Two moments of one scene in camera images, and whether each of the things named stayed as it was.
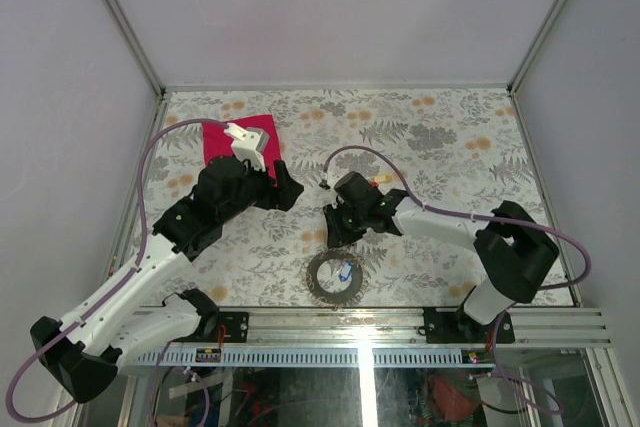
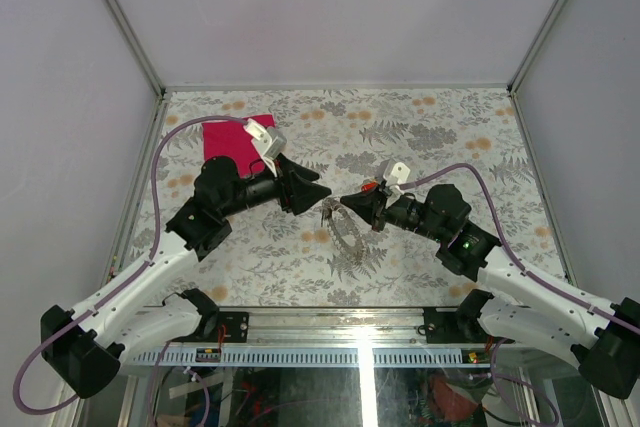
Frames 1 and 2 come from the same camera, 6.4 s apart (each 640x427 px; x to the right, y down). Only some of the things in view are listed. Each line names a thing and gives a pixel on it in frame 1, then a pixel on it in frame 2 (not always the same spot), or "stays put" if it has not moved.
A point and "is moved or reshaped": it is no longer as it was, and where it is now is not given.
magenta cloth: (218, 142) stays put
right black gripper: (337, 235) → (366, 205)
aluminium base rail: (321, 328) stays put
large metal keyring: (340, 296) is moved or reshaped
